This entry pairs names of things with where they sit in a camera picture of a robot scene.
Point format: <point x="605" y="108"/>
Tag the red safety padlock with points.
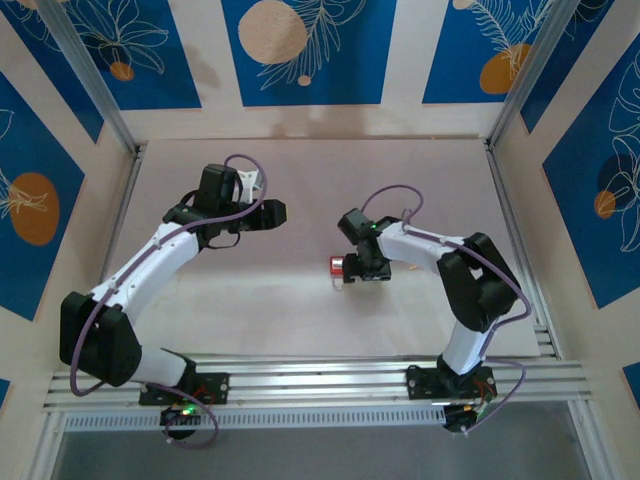
<point x="336" y="272"/>

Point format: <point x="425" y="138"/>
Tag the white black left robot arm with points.
<point x="150" y="260"/>

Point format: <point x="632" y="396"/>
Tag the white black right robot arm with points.
<point x="475" y="290"/>

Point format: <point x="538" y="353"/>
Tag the black controller box green light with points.
<point x="180" y="420"/>

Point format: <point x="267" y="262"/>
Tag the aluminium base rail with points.
<point x="320" y="385"/>

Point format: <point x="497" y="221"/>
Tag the aluminium table side rail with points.
<point x="520" y="250"/>
<point x="112" y="250"/>

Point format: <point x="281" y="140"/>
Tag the blue botanical wall poster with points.
<point x="575" y="60"/>
<point x="4" y="392"/>
<point x="350" y="75"/>
<point x="40" y="60"/>
<point x="45" y="150"/>
<point x="450" y="50"/>
<point x="590" y="225"/>
<point x="165" y="75"/>
<point x="632" y="380"/>

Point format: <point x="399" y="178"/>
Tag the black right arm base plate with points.
<point x="417" y="382"/>

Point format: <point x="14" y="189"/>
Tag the aluminium frame post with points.
<point x="530" y="80"/>
<point x="100" y="90"/>

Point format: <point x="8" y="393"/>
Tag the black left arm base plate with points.
<point x="215" y="387"/>

